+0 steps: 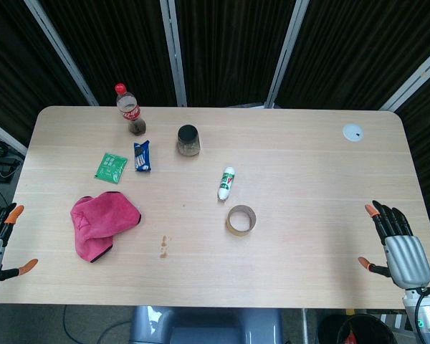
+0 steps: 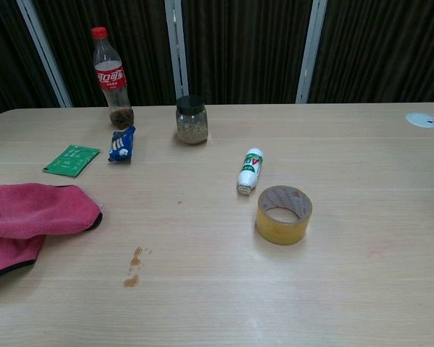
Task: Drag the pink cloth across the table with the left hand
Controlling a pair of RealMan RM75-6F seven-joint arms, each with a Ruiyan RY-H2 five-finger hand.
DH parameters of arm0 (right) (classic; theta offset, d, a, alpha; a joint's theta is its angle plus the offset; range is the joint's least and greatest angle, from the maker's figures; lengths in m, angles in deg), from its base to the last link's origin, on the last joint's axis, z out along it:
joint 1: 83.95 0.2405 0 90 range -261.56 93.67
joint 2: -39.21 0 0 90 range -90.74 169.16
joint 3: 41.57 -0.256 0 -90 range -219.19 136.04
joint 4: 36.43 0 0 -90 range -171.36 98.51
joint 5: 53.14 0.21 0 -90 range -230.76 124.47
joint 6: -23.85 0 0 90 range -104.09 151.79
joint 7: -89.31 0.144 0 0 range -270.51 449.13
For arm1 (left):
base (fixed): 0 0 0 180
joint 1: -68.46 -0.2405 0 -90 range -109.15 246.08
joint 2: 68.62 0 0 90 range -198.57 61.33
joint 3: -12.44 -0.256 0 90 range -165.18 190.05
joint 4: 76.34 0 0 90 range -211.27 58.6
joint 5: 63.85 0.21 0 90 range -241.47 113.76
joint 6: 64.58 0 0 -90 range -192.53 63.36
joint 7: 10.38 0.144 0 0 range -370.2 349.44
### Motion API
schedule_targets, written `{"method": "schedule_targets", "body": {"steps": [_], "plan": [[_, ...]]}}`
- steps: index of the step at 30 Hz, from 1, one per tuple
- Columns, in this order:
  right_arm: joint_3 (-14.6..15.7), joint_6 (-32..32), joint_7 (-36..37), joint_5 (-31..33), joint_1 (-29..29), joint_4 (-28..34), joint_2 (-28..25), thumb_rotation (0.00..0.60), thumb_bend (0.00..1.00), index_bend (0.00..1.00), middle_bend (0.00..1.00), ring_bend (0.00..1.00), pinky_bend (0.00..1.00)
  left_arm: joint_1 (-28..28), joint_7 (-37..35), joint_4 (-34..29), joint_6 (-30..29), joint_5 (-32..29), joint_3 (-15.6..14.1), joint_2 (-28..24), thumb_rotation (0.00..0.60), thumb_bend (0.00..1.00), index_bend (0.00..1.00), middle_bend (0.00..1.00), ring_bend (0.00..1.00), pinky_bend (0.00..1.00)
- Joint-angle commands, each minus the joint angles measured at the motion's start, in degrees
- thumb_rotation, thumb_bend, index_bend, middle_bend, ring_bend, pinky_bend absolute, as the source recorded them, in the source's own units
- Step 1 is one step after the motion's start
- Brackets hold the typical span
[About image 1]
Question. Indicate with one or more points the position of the grey metal partition post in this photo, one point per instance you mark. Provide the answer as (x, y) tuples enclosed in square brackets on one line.
[(173, 53), (5, 134), (62, 53), (412, 82), (288, 53)]

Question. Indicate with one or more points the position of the black trash bin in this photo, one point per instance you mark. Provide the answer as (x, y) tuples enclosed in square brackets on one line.
[(329, 329)]

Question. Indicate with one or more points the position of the pink cloth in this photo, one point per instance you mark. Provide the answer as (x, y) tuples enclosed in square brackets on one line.
[(100, 222)]

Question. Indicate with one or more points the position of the small white plastic bottle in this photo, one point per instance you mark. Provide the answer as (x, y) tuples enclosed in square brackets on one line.
[(226, 182)]

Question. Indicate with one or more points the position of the blue snack packet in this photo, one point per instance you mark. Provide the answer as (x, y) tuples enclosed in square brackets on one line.
[(142, 157)]

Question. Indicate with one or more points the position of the glass jar black lid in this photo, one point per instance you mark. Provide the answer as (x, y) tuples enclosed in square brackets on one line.
[(189, 141)]

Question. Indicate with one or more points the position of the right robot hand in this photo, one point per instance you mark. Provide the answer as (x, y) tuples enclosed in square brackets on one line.
[(406, 258)]

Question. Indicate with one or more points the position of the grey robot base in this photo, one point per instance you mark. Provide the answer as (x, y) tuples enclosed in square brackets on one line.
[(208, 326)]

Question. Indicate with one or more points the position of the white table leg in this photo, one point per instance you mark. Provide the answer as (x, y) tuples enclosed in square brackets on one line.
[(304, 324)]

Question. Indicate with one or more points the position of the cola bottle red cap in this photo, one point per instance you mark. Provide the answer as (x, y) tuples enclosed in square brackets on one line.
[(130, 114)]

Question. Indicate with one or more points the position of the yellow tape roll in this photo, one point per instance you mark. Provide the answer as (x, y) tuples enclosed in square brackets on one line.
[(230, 229)]

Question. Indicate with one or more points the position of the green sachet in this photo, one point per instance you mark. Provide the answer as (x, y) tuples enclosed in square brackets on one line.
[(110, 167)]

